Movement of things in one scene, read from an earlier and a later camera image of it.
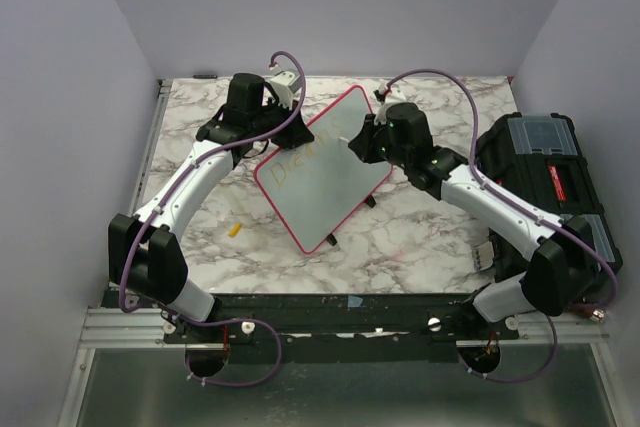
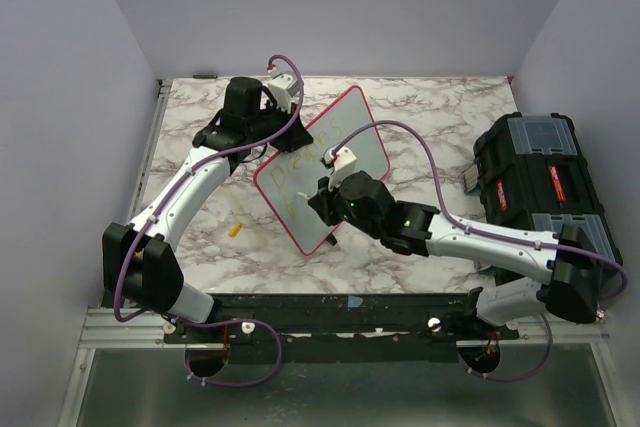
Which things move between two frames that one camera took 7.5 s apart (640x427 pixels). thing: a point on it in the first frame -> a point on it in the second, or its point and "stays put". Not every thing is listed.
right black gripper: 361,144 -> 322,202
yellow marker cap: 234,230 stays put
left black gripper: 296,135 stays put
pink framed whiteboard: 316,188 stays put
